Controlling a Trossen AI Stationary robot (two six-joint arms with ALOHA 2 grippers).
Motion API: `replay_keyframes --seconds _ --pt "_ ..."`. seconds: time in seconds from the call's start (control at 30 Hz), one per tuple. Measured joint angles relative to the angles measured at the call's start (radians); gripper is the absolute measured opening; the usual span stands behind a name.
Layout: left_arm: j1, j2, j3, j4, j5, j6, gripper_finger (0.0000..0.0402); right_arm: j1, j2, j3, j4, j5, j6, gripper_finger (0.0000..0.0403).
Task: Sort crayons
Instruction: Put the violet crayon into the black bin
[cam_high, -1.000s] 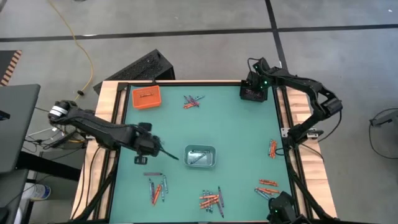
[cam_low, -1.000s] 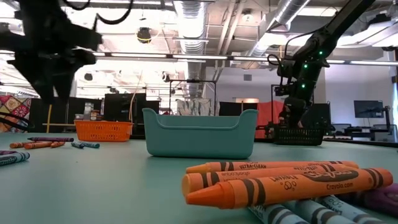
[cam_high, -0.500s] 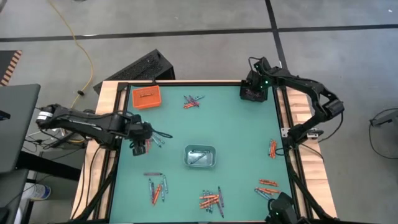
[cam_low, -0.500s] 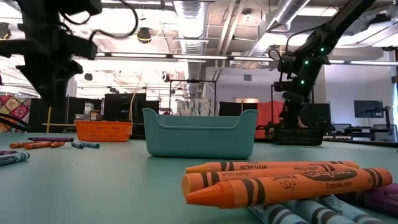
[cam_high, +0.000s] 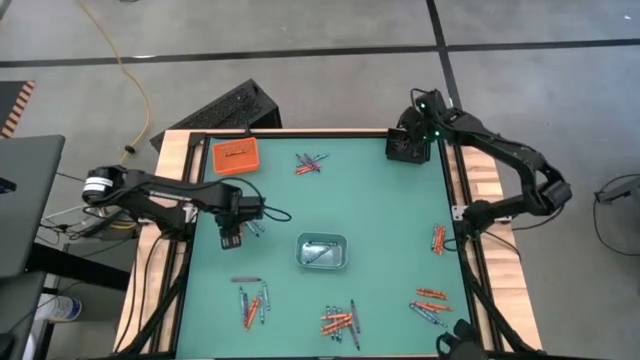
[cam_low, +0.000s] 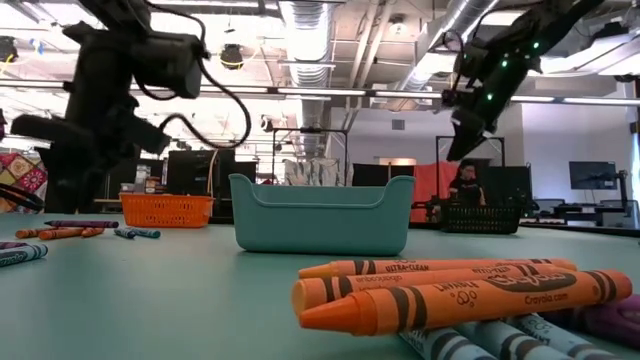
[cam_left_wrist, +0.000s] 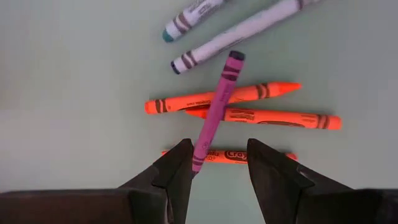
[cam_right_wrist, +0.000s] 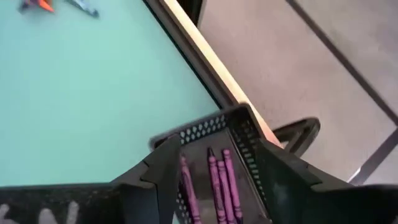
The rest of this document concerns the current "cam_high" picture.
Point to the black floor beam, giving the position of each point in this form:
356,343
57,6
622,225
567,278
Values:
75,265

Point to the grey stand foot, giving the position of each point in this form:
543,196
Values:
620,190

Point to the white plastic bottle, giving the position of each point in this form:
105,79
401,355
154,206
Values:
62,307

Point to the clear centre tray with screws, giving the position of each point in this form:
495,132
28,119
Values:
341,255

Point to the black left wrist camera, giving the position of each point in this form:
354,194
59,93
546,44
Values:
252,207

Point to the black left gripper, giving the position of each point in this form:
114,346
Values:
229,222

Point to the black plastic basket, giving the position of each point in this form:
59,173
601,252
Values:
400,152

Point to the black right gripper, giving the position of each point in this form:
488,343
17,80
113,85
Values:
430,117

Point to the wooden table frame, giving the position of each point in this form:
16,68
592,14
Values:
172,150

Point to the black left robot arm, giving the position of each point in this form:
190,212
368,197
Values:
165,192

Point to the striped black floor mat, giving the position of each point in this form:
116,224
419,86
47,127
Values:
10,97

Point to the orange plastic basket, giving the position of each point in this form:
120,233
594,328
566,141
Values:
220,167

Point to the grey cabinet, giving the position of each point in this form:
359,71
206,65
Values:
20,310

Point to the silver mounting bracket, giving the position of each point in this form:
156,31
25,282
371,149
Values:
457,212

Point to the grey desk top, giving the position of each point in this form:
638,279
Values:
25,200

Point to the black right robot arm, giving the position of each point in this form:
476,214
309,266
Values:
500,150

